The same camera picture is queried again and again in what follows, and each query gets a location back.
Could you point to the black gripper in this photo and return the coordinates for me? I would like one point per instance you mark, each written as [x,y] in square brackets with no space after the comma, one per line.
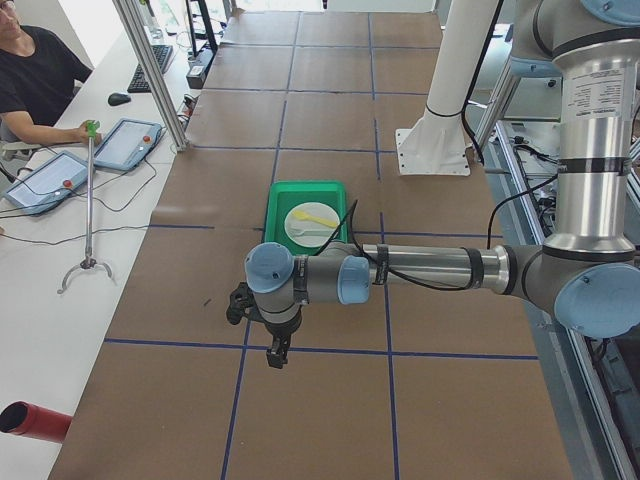
[280,331]

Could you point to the yellow plastic spoon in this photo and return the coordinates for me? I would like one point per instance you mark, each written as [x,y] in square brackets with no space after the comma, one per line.
[305,216]

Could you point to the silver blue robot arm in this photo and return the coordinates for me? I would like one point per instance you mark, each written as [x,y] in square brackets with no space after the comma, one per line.
[283,283]

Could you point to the pale green plastic fork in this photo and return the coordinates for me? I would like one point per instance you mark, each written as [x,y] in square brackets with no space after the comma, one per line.
[297,232]

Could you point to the white round plate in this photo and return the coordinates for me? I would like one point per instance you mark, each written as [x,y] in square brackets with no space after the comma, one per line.
[314,208]

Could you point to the green plastic tray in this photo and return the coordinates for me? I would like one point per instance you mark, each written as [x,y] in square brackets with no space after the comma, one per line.
[284,195]

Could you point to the far blue teach pendant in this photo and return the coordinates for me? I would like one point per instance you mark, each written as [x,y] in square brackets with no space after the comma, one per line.
[127,144]

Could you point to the blue teach pendant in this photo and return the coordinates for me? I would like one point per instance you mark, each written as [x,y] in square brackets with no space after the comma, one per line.
[49,184]
[127,144]

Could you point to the red tube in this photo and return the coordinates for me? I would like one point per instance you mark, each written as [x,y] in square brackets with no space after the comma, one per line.
[29,420]

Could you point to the near blue teach pendant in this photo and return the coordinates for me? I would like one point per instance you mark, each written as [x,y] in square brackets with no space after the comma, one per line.
[49,184]

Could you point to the silver reacher grabber tool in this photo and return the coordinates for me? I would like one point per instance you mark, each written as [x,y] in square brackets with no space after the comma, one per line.
[89,262]

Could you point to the black computer mouse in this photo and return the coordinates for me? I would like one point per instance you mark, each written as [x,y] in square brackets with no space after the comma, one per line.
[118,98]

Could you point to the person in black shirt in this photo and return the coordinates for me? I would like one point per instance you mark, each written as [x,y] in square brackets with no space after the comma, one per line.
[38,75]

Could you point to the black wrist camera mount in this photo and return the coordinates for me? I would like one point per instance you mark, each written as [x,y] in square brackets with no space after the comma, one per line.
[242,305]

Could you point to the white pedestal base plate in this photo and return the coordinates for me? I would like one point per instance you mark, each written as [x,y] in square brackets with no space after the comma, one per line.
[435,145]

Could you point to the aluminium side frame rail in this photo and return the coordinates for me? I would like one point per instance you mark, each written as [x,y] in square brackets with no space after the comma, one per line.
[583,274]

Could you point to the aluminium frame post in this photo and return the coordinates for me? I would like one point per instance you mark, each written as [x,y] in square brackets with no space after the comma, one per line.
[133,26]

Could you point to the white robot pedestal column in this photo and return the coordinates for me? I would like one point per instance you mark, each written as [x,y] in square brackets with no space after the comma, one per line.
[469,25]

